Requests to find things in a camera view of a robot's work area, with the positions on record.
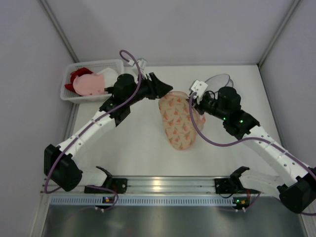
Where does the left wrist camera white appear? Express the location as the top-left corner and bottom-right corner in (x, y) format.
(132, 58), (147, 76)

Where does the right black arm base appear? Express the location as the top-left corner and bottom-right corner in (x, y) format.
(214, 177), (246, 195)

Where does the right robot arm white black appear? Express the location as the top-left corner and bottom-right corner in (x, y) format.
(189, 82), (316, 215)

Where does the white slotted cable duct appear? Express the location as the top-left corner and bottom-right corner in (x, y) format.
(50, 196), (236, 206)

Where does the white plastic basket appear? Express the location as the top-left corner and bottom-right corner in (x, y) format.
(60, 59), (124, 104)

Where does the pink floral mesh laundry bag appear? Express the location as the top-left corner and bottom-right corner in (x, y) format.
(158, 91), (197, 150)

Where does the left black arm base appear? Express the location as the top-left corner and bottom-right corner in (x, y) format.
(84, 177), (128, 194)

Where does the red garment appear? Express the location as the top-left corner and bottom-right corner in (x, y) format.
(64, 68), (94, 92)

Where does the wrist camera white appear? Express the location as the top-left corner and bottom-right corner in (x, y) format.
(132, 58), (147, 76)
(189, 80), (208, 99)

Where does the aluminium mounting rail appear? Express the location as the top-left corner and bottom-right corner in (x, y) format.
(40, 175), (282, 196)

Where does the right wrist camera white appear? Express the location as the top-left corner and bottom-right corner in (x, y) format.
(189, 80), (208, 99)

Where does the white bra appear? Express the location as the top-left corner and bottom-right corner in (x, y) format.
(97, 68), (119, 88)

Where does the pink bra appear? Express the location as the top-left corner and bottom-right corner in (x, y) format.
(73, 74), (105, 96)

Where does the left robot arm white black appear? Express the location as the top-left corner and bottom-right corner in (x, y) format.
(44, 73), (173, 194)

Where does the white blue-rimmed mesh laundry bag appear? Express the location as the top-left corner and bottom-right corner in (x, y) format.
(205, 74), (234, 94)

